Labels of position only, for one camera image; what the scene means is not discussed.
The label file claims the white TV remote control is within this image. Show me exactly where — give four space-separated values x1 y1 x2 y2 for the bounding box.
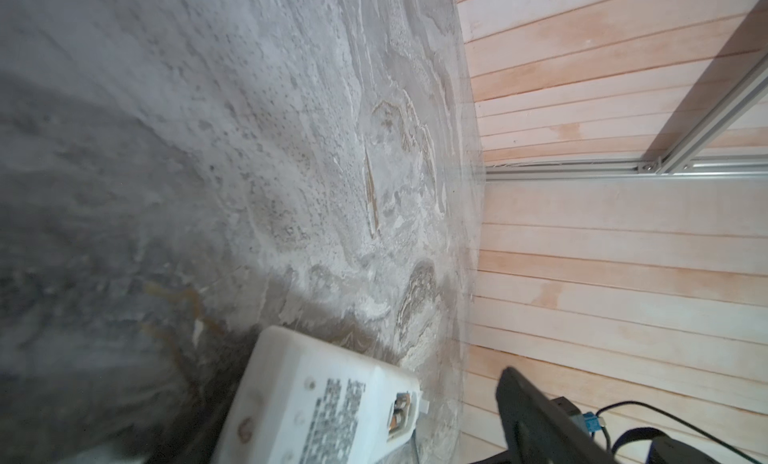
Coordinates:
211 326 429 463

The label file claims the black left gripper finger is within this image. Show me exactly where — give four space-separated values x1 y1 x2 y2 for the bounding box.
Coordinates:
496 367 614 464

